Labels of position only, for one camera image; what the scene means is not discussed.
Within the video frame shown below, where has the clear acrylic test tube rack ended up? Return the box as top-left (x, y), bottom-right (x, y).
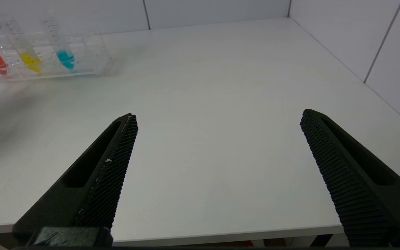
top-left (0, 28), bottom-right (112, 85)

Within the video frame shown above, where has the yellow pigment test tube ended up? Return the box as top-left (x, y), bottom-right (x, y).
top-left (0, 14), bottom-right (42, 73)

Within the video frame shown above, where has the blue pigment test tube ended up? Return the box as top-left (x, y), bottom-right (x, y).
top-left (40, 10), bottom-right (76, 70)

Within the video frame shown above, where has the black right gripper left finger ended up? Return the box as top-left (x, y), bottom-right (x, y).
top-left (12, 113), bottom-right (139, 247)

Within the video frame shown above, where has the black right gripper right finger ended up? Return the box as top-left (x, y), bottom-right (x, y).
top-left (300, 109), bottom-right (400, 247)

